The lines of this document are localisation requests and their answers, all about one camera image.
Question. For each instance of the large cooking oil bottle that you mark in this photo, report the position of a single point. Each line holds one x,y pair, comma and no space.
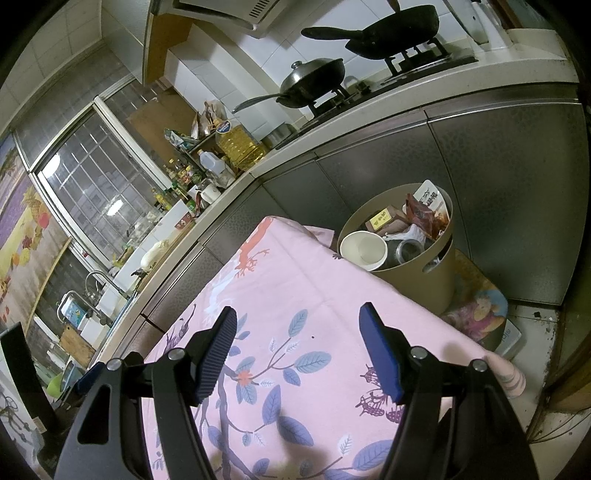
240,147

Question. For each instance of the black frying pan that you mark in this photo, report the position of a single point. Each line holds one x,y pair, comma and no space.
397,32

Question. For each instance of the beige round bin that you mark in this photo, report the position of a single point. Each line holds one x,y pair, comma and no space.
406,290

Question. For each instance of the wooden wall cabinet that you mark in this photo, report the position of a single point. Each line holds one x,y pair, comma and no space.
166,46

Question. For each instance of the blue label tub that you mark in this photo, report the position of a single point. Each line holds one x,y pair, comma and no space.
77,314

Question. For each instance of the steel wok with lid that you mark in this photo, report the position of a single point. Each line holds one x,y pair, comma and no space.
314,78

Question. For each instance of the white paper cup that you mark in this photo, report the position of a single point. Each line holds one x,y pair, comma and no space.
364,251

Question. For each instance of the white booklet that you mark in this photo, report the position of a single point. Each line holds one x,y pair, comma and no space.
510,339

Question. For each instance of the curved steel faucet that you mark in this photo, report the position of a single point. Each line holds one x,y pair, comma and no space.
94,274

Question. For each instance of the cartoon print stool cushion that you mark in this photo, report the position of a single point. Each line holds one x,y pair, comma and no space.
480,314

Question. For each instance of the green plastic bowl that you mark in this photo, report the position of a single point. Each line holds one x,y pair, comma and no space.
55,385

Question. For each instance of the white range hood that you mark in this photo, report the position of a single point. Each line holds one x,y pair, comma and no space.
231,14

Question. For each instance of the white plastic bottle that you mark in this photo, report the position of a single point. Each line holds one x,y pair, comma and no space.
210,164

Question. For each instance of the white mug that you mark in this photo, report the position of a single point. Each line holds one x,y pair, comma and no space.
210,194

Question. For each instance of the brown paper bags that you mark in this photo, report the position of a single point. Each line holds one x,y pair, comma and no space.
210,117

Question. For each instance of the black gas stove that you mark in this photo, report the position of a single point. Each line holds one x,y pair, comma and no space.
341,99

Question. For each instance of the grey kitchen cabinets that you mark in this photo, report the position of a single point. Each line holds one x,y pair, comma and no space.
508,184

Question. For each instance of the fruit print wall poster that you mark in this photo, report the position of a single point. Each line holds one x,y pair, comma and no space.
23,240

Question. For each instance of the small steel pot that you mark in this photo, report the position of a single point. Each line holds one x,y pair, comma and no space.
277,136

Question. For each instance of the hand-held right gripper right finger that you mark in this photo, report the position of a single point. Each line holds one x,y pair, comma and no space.
383,355

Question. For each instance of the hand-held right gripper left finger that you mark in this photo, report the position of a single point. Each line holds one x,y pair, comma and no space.
217,355

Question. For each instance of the white radish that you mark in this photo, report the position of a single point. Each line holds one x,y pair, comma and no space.
154,254

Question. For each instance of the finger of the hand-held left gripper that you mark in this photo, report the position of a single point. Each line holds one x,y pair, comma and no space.
23,364
90,378

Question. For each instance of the red snack packet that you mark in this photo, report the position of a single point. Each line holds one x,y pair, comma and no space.
425,214

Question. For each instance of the white foam box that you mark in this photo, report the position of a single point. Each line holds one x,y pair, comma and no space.
171,221

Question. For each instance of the pink floral tablecloth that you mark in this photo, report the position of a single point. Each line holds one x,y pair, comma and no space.
323,295

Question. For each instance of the row of sauce bottles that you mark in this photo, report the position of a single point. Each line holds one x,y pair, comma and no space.
180,182

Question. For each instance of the barred window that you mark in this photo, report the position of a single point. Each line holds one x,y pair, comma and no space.
92,184

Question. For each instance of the wooden cutting board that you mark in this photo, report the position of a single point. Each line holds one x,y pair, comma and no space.
78,346

